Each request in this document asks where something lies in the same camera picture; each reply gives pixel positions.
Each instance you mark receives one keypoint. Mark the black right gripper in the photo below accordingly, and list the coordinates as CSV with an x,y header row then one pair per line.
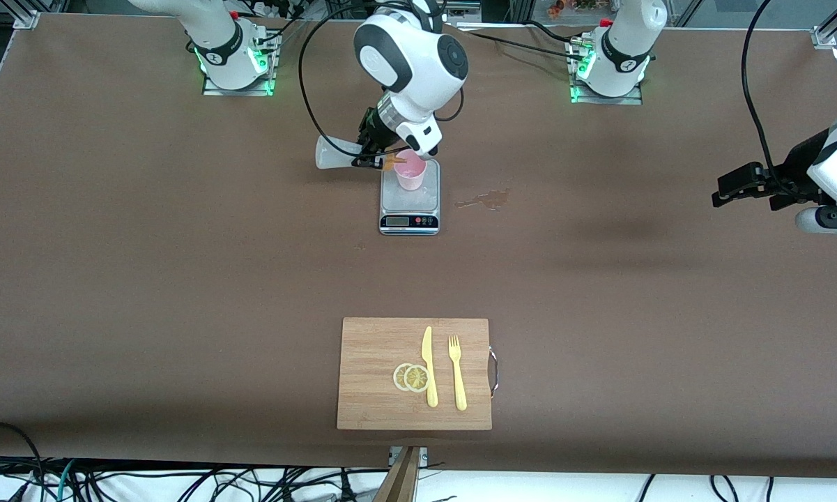
x,y
370,130

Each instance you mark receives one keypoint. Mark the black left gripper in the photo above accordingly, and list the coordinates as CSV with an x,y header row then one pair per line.
x,y
785,177

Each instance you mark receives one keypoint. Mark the clear orange-capped sauce bottle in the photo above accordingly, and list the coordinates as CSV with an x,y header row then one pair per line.
x,y
334,153

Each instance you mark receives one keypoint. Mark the pink plastic cup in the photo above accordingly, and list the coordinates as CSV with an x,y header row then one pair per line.
x,y
411,180

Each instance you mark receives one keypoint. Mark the silver digital kitchen scale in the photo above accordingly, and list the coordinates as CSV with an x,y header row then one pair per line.
x,y
408,203

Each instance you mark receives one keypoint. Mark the yellow plastic knife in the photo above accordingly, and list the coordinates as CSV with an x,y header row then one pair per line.
x,y
427,348

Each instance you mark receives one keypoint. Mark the wooden cutting board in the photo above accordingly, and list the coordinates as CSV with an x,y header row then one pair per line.
x,y
369,362

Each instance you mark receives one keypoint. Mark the yellow lemon slice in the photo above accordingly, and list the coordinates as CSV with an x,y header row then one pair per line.
x,y
416,378

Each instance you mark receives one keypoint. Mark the brown table cover sheet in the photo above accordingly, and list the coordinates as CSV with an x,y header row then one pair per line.
x,y
181,314

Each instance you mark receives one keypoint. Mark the yellow plastic fork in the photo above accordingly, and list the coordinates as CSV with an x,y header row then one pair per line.
x,y
460,383

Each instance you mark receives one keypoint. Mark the wooden beam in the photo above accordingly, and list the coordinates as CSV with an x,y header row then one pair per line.
x,y
401,481

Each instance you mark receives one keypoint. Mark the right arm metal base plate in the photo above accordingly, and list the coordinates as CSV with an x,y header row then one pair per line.
x,y
251,90

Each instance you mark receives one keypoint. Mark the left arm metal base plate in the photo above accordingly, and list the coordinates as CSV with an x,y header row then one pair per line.
x,y
631,100

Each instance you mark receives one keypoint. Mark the small metal bracket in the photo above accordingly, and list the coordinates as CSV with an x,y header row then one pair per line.
x,y
425,457

